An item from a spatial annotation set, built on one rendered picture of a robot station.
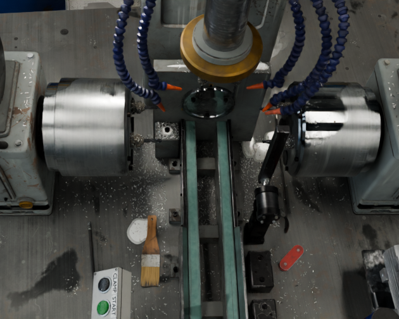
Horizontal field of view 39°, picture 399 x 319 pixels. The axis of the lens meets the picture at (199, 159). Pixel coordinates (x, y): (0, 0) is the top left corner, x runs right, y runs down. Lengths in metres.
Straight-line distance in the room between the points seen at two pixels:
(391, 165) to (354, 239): 0.30
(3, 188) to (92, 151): 0.26
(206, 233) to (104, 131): 0.42
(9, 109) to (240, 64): 0.54
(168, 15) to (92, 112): 0.32
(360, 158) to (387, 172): 0.09
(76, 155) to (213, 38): 0.44
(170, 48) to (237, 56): 0.38
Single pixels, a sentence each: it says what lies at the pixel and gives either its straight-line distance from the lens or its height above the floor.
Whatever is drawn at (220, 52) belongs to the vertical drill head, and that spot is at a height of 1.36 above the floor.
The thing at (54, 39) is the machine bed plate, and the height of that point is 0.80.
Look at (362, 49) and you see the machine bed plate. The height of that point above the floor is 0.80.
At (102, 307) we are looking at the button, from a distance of 1.25.
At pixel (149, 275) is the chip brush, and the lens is 1.54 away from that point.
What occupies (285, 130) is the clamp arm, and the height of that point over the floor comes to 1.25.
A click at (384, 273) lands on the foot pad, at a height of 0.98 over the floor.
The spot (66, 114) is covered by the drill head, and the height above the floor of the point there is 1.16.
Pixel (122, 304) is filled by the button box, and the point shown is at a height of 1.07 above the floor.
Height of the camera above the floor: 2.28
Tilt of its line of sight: 61 degrees down
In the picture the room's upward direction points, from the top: 8 degrees clockwise
